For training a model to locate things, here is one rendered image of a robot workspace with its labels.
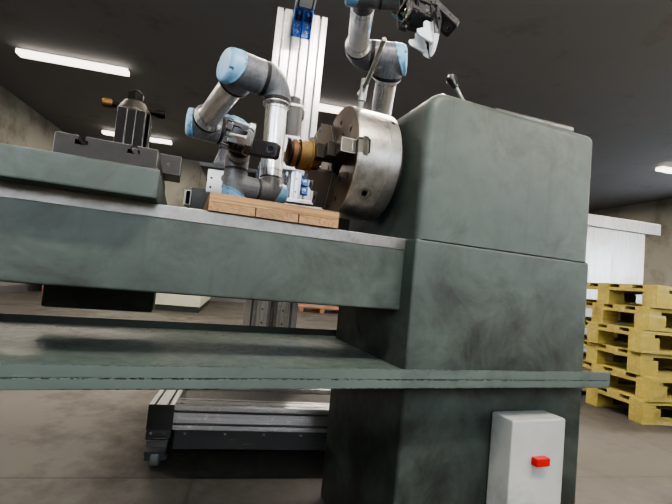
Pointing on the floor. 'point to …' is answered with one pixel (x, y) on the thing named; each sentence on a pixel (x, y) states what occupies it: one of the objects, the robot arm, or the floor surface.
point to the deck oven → (616, 251)
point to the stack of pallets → (631, 349)
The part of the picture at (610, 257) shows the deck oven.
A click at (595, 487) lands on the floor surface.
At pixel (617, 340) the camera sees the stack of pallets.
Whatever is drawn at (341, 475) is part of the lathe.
